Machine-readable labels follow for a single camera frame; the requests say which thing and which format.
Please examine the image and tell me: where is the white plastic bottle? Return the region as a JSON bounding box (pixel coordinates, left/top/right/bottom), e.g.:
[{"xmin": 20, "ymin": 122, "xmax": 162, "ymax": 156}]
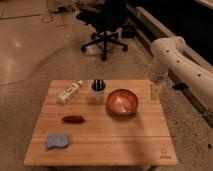
[{"xmin": 57, "ymin": 80, "xmax": 83, "ymax": 104}]

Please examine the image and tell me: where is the orange bowl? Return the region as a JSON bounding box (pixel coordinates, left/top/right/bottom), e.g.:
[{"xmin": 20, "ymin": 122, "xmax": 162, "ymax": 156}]
[{"xmin": 106, "ymin": 89, "xmax": 139, "ymax": 116}]

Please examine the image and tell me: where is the white cup with black items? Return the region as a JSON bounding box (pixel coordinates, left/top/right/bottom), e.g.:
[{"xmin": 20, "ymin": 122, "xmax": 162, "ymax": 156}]
[{"xmin": 91, "ymin": 79, "xmax": 106, "ymax": 102}]

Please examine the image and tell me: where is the wooden table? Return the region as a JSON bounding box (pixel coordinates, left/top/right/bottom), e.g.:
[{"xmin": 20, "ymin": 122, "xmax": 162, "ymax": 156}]
[{"xmin": 24, "ymin": 80, "xmax": 177, "ymax": 166}]

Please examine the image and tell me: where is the black box on floor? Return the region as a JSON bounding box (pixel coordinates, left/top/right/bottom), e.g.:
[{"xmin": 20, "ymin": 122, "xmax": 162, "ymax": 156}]
[{"xmin": 121, "ymin": 25, "xmax": 135, "ymax": 38}]

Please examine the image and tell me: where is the black office chair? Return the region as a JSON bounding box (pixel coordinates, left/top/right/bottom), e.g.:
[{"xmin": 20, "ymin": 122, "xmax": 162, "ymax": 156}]
[{"xmin": 76, "ymin": 0, "xmax": 128, "ymax": 61}]

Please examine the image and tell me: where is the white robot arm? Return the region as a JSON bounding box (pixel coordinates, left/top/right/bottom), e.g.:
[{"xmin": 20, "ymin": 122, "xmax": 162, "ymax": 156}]
[{"xmin": 150, "ymin": 36, "xmax": 213, "ymax": 103}]

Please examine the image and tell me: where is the white device on floor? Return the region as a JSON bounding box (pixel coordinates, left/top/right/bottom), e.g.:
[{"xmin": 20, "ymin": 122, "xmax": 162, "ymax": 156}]
[{"xmin": 47, "ymin": 0, "xmax": 74, "ymax": 13}]

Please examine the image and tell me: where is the blue folded cloth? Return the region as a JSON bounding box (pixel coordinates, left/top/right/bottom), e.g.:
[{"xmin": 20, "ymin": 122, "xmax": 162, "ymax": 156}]
[{"xmin": 46, "ymin": 134, "xmax": 70, "ymax": 149}]

